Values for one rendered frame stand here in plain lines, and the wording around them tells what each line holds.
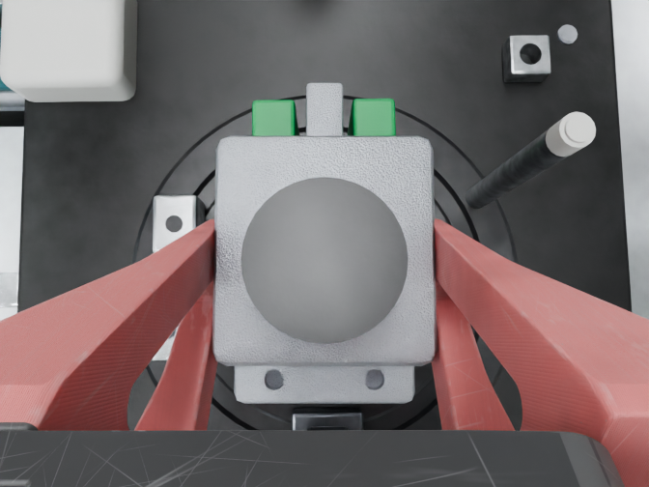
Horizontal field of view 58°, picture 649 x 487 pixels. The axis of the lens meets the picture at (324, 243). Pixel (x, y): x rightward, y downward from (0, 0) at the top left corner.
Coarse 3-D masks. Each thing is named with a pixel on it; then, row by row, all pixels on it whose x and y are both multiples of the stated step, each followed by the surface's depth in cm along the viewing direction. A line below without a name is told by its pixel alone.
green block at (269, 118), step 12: (252, 108) 16; (264, 108) 16; (276, 108) 16; (288, 108) 16; (252, 120) 16; (264, 120) 16; (276, 120) 16; (288, 120) 16; (252, 132) 16; (264, 132) 16; (276, 132) 16; (288, 132) 16
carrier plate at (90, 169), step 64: (192, 0) 24; (256, 0) 24; (320, 0) 24; (384, 0) 24; (448, 0) 24; (512, 0) 24; (576, 0) 24; (192, 64) 24; (256, 64) 24; (320, 64) 24; (384, 64) 24; (448, 64) 24; (576, 64) 24; (64, 128) 23; (128, 128) 23; (192, 128) 23; (448, 128) 23; (512, 128) 23; (64, 192) 23; (128, 192) 23; (512, 192) 23; (576, 192) 23; (64, 256) 23; (128, 256) 23; (576, 256) 23; (512, 384) 22
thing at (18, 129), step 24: (0, 48) 26; (0, 96) 27; (0, 120) 30; (0, 144) 29; (0, 168) 29; (0, 192) 29; (0, 216) 28; (0, 240) 28; (0, 264) 28; (0, 312) 28
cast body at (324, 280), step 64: (320, 128) 16; (256, 192) 11; (320, 192) 10; (384, 192) 11; (256, 256) 10; (320, 256) 10; (384, 256) 10; (256, 320) 11; (320, 320) 10; (384, 320) 11; (256, 384) 14; (320, 384) 14; (384, 384) 14
